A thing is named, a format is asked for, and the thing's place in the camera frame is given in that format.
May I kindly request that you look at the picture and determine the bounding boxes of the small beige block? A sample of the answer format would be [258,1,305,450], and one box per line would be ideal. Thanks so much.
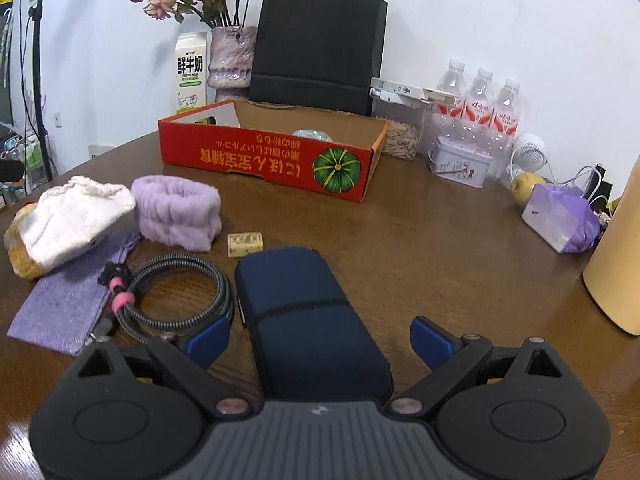
[227,231,264,259]

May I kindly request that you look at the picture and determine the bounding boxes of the purple woven drawstring pouch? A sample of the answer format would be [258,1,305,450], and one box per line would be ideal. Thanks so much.
[7,230,143,356]

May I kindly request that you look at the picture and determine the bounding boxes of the white and yellow plush toy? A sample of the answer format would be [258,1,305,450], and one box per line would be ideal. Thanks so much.
[2,176,137,281]

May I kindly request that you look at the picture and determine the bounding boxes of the yellow lemon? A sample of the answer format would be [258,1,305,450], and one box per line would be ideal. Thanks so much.
[510,172,547,208]

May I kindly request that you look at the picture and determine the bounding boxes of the clear seed container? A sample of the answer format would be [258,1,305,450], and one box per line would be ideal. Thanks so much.
[370,77,461,162]

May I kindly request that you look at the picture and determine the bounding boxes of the purple fluffy headband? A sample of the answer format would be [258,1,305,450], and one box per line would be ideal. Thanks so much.
[131,175,222,252]

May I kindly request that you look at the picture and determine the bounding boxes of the white milk carton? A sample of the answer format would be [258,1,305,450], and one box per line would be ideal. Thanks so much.
[175,31,208,115]

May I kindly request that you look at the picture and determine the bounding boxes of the dark blue fabric case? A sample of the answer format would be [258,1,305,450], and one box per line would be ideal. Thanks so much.
[234,246,396,403]

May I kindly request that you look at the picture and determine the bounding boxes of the pale green round object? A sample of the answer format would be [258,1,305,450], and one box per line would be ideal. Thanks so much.
[291,128,334,144]

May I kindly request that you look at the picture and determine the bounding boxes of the dark grey cabinet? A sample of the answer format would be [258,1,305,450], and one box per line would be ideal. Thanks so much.
[0,0,14,126]

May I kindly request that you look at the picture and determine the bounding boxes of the purple tissue pack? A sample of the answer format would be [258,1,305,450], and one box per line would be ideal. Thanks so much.
[521,183,601,255]

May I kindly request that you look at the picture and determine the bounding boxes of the small white round device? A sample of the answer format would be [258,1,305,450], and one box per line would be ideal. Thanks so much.
[506,132,549,181]

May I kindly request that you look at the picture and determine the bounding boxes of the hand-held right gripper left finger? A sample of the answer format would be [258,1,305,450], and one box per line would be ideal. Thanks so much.
[62,316,253,421]

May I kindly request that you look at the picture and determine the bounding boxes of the red cardboard box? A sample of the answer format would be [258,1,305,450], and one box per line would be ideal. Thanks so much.
[158,99,388,204]

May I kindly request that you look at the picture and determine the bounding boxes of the beige cylinder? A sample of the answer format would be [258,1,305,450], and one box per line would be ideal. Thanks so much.
[582,152,640,336]

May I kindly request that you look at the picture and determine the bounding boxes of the small black device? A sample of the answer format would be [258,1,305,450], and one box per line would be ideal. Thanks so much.
[592,164,615,211]

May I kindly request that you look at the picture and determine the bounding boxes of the pale printed tin box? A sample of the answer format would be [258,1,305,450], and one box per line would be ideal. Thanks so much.
[429,135,491,189]

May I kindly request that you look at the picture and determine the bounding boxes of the clear water bottle red label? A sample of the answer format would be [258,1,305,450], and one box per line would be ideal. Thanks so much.
[464,67,496,148]
[490,78,523,181]
[434,59,468,141]

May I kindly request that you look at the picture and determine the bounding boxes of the white cable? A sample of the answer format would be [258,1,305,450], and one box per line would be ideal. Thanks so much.
[546,164,603,201]

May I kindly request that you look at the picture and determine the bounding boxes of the black light stand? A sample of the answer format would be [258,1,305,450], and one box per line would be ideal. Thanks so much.
[27,0,57,183]

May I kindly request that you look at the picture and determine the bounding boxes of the cluttered shelf items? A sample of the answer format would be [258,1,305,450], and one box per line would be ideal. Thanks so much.
[0,120,51,207]

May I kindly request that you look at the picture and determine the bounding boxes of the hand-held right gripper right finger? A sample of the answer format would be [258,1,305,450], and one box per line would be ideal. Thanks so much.
[385,316,576,418]

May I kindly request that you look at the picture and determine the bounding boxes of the coiled braided cable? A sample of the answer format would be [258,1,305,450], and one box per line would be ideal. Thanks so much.
[85,255,236,347]

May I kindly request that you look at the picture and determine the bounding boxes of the black paper bag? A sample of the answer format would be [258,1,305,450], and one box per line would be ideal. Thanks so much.
[248,0,388,117]

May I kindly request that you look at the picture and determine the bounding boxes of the purple fuzzy vase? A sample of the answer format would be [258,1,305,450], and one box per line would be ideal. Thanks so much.
[209,25,258,103]

